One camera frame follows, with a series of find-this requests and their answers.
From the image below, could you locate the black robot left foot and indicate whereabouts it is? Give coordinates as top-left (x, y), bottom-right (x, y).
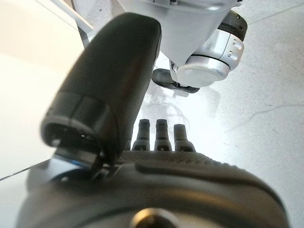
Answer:
top-left (151, 68), bottom-right (200, 95)

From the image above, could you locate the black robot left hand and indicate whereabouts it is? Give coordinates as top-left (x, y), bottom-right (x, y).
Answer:
top-left (14, 12), bottom-right (289, 228)

